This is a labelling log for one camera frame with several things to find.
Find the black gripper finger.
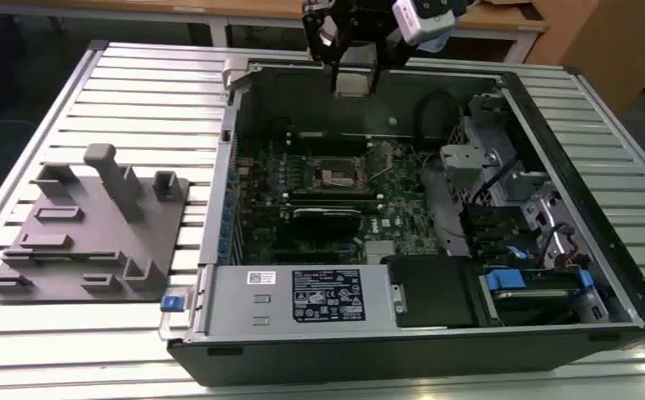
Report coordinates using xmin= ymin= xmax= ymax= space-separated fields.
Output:
xmin=369 ymin=24 xmax=413 ymax=95
xmin=302 ymin=0 xmax=342 ymax=95

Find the silver CPU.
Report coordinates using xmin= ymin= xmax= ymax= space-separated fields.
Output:
xmin=336 ymin=72 xmax=374 ymax=100

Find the CPU socket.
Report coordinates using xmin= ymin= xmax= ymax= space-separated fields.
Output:
xmin=310 ymin=156 xmax=373 ymax=195

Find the silver metal drive cage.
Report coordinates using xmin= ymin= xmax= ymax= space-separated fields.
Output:
xmin=439 ymin=93 xmax=567 ymax=218

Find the green motherboard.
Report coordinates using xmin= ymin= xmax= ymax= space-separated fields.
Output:
xmin=232 ymin=135 xmax=456 ymax=267

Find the wooden cabinet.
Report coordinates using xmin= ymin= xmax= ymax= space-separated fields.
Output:
xmin=525 ymin=0 xmax=645 ymax=114

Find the black graphics card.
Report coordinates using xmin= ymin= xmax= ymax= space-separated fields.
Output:
xmin=290 ymin=207 xmax=365 ymax=242

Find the black plastic disk bay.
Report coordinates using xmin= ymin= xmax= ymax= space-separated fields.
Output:
xmin=459 ymin=203 xmax=531 ymax=262

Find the silver chipset heatsink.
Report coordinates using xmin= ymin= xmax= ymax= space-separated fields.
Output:
xmin=364 ymin=238 xmax=401 ymax=257

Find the hard disk in blue carrier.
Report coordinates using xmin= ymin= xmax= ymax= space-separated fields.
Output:
xmin=481 ymin=268 xmax=595 ymax=327

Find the black plastic fan shroud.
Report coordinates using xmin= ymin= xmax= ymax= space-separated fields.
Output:
xmin=384 ymin=254 xmax=489 ymax=329

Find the grey parts rack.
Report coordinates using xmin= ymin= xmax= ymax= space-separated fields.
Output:
xmin=0 ymin=143 xmax=192 ymax=302

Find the silver power supply unit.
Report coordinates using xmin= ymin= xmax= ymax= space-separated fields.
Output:
xmin=189 ymin=264 xmax=401 ymax=335

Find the black open PC case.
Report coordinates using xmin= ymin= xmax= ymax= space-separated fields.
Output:
xmin=165 ymin=57 xmax=645 ymax=387

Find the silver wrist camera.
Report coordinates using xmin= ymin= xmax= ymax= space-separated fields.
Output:
xmin=392 ymin=0 xmax=461 ymax=45

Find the wooden desk white frame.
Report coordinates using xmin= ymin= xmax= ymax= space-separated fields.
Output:
xmin=17 ymin=0 xmax=230 ymax=49
xmin=225 ymin=0 xmax=549 ymax=63

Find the thin black cable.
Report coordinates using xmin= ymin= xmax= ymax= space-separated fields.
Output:
xmin=469 ymin=157 xmax=520 ymax=205

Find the coloured wire bundle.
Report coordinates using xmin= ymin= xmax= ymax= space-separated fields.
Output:
xmin=555 ymin=243 xmax=589 ymax=268

